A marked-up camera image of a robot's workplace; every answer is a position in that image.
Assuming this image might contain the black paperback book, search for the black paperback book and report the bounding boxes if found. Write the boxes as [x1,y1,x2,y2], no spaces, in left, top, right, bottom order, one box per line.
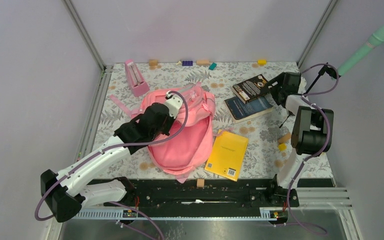
[231,74,270,104]

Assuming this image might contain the pink student backpack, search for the pink student backpack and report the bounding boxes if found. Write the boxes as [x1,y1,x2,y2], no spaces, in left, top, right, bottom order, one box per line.
[110,82,216,183]

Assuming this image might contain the dark blue book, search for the dark blue book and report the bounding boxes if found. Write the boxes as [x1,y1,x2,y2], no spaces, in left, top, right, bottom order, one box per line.
[224,96,273,124]

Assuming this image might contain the yellow marker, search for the yellow marker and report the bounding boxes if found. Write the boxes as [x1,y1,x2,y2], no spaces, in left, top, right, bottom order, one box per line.
[278,143,287,152]

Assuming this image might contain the yellow notebook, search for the yellow notebook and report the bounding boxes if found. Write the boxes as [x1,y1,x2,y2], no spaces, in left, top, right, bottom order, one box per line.
[204,129,249,182]

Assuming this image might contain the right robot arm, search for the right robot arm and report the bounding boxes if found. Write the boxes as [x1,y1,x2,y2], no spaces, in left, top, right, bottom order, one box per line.
[264,72,335,206]

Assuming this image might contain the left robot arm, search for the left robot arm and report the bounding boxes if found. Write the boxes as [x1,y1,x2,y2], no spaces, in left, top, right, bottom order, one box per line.
[34,90,189,223]

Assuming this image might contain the yellow block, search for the yellow block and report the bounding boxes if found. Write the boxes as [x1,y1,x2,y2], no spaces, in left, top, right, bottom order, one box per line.
[257,59,267,66]

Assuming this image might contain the pink metronome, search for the pink metronome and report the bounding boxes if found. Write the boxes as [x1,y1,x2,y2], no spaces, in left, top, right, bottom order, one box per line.
[124,59,150,97]

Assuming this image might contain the black microphone tripod stand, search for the black microphone tripod stand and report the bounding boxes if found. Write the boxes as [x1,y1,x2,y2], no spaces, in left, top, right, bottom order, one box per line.
[284,62,341,109]

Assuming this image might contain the tan wooden wedge block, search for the tan wooden wedge block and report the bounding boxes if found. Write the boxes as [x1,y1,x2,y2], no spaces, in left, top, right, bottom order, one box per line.
[277,132,292,144]

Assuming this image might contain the wooden block far left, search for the wooden block far left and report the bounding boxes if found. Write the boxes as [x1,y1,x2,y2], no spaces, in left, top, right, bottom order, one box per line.
[148,59,159,67]

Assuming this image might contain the floral table mat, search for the floral table mat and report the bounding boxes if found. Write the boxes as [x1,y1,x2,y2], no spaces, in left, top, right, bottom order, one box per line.
[93,61,333,180]

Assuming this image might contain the purple toy brick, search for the purple toy brick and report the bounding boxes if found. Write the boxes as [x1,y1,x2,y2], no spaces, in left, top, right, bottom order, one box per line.
[181,60,194,67]

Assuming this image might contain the long wooden block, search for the long wooden block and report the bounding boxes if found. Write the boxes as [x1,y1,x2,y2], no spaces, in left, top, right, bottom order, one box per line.
[196,59,211,66]

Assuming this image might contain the small wooden cube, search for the small wooden cube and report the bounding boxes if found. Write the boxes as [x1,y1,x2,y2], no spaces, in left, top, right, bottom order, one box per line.
[196,178,205,188]

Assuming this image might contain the teal block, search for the teal block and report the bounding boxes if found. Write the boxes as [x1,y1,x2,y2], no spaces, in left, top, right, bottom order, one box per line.
[208,62,217,71]

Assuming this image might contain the mint green microphone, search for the mint green microphone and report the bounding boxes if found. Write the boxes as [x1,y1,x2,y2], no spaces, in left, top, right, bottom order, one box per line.
[337,25,384,77]

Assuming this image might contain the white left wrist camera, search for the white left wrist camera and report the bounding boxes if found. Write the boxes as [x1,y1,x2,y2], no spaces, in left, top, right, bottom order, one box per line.
[163,92,184,119]

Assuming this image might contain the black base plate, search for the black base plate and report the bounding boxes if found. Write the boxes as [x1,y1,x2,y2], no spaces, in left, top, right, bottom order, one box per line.
[118,177,300,218]

